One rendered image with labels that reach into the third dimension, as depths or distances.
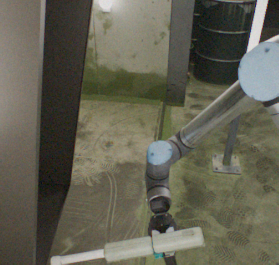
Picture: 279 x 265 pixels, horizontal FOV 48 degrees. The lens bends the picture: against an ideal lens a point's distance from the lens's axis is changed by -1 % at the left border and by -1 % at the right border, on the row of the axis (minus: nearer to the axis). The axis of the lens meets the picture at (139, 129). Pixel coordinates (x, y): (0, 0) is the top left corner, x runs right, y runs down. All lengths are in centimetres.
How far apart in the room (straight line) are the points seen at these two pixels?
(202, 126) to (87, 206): 113
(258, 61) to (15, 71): 48
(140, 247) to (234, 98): 53
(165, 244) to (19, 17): 74
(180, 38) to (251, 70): 206
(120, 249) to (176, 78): 211
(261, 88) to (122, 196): 148
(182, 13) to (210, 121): 174
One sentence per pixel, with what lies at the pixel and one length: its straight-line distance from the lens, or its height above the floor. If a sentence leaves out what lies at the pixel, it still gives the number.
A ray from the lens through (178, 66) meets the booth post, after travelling 286.
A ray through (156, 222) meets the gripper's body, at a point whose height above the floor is 69.
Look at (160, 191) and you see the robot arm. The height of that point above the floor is 71.
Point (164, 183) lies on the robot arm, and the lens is 120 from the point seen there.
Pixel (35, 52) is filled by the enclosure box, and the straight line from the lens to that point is 54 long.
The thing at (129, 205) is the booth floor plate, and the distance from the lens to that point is 200.
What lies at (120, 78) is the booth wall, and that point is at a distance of 297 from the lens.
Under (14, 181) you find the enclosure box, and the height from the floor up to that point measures 107.
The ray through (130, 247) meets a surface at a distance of 102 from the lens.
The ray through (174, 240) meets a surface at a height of 74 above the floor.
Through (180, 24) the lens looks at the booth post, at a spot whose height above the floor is 78.
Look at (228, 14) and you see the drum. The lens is 322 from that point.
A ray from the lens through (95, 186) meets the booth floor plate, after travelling 213.
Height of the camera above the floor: 154
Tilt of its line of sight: 35 degrees down
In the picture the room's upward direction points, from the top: straight up
